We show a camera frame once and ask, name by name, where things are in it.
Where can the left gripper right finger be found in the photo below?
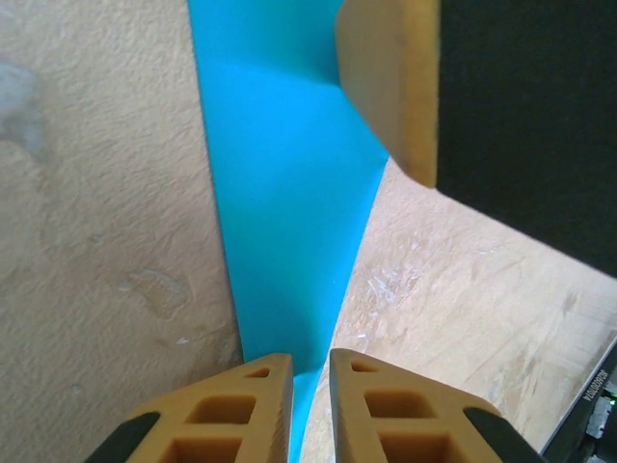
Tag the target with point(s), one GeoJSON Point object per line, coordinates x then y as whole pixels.
{"type": "Point", "coordinates": [410, 419]}

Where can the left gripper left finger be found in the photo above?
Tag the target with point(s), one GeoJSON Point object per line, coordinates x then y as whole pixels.
{"type": "Point", "coordinates": [217, 419]}

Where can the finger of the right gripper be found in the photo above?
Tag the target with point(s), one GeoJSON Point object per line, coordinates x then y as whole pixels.
{"type": "Point", "coordinates": [506, 96]}

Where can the blue cloth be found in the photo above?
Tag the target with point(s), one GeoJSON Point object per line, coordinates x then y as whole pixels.
{"type": "Point", "coordinates": [289, 169]}

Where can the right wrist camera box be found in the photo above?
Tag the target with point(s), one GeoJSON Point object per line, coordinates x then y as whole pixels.
{"type": "Point", "coordinates": [588, 415]}

